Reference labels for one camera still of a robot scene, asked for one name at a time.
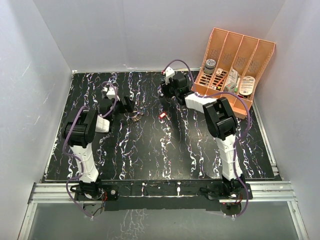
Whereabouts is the bunch of keys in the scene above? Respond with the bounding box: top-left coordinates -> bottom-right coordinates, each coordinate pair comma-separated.
130,112 -> 144,122

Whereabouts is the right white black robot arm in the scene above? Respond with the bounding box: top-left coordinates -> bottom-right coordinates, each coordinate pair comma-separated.
160,72 -> 249,199

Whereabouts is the small round grey jar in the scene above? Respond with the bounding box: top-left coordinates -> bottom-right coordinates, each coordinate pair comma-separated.
203,58 -> 217,75

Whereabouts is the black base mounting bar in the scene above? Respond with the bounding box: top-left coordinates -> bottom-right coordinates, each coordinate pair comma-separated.
102,179 -> 253,211

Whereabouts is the aluminium frame rail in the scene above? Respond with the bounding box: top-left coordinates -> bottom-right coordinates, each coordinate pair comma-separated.
251,103 -> 309,240

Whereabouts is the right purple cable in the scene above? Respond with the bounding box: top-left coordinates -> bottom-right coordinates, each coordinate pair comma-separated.
162,59 -> 251,218

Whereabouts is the small white card box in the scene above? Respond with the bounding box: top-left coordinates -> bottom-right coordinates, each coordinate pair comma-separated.
215,68 -> 225,76

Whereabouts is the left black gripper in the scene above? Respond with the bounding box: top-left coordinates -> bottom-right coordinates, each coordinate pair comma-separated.
110,95 -> 135,121

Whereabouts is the red plastic key tag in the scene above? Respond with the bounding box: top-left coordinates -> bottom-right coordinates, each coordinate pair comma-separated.
159,112 -> 167,119

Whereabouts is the white grey packaged item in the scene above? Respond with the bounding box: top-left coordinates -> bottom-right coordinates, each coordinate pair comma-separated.
223,68 -> 241,93

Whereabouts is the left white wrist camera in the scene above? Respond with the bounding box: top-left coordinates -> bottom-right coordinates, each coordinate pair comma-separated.
102,84 -> 120,101

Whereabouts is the white oval remote control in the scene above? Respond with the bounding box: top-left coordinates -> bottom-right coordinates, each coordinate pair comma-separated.
238,76 -> 256,96

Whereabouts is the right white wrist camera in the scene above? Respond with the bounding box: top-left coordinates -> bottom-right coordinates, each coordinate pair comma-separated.
162,66 -> 175,85

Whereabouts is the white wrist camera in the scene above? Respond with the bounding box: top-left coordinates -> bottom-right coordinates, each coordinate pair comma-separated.
162,66 -> 175,85
102,84 -> 120,101

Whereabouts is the orange plastic file organizer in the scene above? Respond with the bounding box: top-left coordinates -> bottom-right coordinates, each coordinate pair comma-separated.
192,27 -> 276,119

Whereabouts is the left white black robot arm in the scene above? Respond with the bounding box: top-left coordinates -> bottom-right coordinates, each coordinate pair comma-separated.
62,105 -> 110,200

